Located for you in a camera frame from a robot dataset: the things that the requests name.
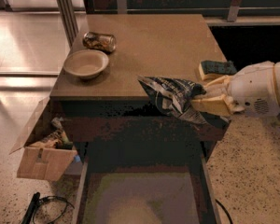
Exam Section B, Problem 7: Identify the wooden drawer cabinet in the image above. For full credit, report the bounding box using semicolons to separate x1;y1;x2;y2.
50;15;228;162

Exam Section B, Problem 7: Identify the cardboard box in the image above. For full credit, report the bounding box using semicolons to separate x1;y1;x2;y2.
10;97;77;181

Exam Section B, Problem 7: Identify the metal frame post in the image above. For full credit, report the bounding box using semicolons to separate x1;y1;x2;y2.
56;0;78;47

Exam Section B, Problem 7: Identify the yellow green sponge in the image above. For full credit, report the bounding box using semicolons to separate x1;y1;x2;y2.
199;61;237;80

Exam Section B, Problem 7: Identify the crushed metal can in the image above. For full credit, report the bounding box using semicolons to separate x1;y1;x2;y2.
82;32;116;53

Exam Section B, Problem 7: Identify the crumpled trash in box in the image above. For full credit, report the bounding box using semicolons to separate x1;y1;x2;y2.
31;118;73;150

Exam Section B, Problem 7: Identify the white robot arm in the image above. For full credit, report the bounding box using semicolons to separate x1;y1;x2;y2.
191;61;280;117

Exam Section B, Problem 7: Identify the black cable right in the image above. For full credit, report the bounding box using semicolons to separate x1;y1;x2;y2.
215;199;234;224

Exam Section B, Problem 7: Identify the black cable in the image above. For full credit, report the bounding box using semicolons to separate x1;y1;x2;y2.
32;195;76;224
215;199;234;224

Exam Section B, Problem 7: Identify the blue chip bag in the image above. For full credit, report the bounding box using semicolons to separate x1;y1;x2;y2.
138;77;230;128

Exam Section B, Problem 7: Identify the black device on floor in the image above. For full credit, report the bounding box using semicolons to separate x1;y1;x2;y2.
21;192;40;224

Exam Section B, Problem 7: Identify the open middle drawer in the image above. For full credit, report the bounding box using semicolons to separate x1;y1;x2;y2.
72;154;221;224

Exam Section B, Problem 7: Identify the white bowl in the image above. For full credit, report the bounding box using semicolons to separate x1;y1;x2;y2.
63;49;109;79

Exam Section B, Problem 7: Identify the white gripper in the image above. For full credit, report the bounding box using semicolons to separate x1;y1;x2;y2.
191;62;280;117

